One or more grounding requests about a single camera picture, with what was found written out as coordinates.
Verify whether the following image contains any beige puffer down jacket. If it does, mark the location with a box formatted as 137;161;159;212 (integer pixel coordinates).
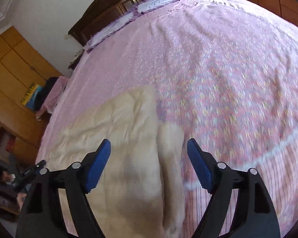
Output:
47;85;185;237

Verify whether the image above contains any black clothing on chair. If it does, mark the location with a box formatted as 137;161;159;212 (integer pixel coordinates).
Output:
34;77;58;112

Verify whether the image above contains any person's left hand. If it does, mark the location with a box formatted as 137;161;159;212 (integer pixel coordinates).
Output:
16;192;27;211

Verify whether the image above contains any yellow blue book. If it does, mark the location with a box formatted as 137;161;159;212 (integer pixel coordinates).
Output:
21;83;42;111

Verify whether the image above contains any chair with pink floral cover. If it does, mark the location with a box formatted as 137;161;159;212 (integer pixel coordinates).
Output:
35;76;69;121

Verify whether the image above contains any yellow wooden wardrobe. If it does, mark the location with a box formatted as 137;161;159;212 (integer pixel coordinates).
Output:
0;27;61;165

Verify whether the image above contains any dark wooden nightstand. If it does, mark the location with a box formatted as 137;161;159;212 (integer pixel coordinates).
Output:
68;49;84;70

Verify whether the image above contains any pink floral bedspread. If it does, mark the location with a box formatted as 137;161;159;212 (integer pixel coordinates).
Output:
38;0;298;237

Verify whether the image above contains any purple frilled left pillow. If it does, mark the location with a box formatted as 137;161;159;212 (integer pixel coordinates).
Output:
84;11;138;51

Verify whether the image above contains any dark wooden headboard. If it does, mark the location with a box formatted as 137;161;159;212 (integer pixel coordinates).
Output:
68;0;144;46

